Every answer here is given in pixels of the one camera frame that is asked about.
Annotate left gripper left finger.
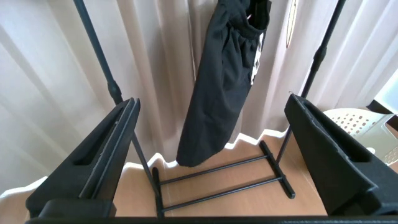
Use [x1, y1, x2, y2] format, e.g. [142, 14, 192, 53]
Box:
[25, 97, 142, 219]

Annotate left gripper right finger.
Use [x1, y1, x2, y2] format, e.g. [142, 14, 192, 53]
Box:
[284, 93, 398, 217]

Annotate black shorts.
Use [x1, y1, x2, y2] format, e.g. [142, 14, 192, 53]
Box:
[176, 0, 273, 168]

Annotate white laundry basket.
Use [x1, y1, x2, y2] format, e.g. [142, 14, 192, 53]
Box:
[323, 108, 398, 166]

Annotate black clothes rack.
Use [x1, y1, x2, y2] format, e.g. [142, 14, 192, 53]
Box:
[73, 0, 348, 218]

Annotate beige curtain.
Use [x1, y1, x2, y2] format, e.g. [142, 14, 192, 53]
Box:
[0, 0, 398, 197]

